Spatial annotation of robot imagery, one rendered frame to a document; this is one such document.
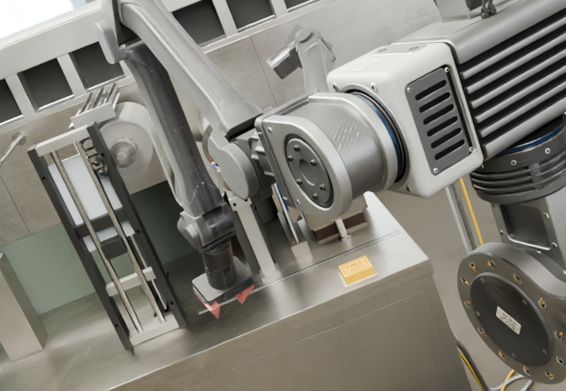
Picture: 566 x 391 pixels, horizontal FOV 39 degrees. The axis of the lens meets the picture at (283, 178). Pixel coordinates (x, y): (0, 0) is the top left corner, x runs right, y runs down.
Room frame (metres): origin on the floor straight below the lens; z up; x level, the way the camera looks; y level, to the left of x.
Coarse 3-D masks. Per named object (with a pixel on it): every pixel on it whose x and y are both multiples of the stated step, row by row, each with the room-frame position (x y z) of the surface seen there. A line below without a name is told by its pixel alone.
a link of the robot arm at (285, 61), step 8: (304, 32) 1.72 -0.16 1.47; (296, 40) 1.73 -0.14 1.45; (304, 40) 1.68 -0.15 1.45; (280, 48) 1.77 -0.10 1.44; (288, 48) 1.75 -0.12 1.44; (272, 56) 1.76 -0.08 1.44; (280, 56) 1.75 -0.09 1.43; (288, 56) 1.73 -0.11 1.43; (296, 56) 1.73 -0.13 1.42; (272, 64) 1.75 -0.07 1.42; (280, 64) 1.73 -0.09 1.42; (288, 64) 1.73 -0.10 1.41; (296, 64) 1.73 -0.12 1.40; (280, 72) 1.73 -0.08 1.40; (288, 72) 1.73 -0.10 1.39
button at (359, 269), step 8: (344, 264) 1.71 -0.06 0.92; (352, 264) 1.70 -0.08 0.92; (360, 264) 1.68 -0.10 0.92; (368, 264) 1.66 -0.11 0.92; (344, 272) 1.67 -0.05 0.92; (352, 272) 1.65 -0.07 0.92; (360, 272) 1.65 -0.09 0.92; (368, 272) 1.65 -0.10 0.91; (344, 280) 1.66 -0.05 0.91; (352, 280) 1.65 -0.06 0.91
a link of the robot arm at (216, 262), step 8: (224, 240) 1.37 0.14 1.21; (216, 248) 1.36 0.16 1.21; (224, 248) 1.36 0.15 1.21; (208, 256) 1.36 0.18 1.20; (216, 256) 1.35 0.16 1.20; (224, 256) 1.36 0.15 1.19; (232, 256) 1.39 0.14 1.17; (208, 264) 1.37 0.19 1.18; (216, 264) 1.36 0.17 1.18; (224, 264) 1.37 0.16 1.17
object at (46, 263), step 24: (144, 192) 2.23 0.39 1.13; (168, 192) 2.23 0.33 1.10; (144, 216) 2.23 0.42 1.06; (168, 216) 2.23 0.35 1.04; (264, 216) 2.24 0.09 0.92; (24, 240) 2.22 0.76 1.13; (48, 240) 2.22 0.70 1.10; (168, 240) 2.23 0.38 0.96; (24, 264) 2.22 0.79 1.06; (48, 264) 2.22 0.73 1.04; (72, 264) 2.22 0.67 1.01; (120, 264) 2.23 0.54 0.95; (24, 288) 2.22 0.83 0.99; (48, 288) 2.22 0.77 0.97; (72, 288) 2.22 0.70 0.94
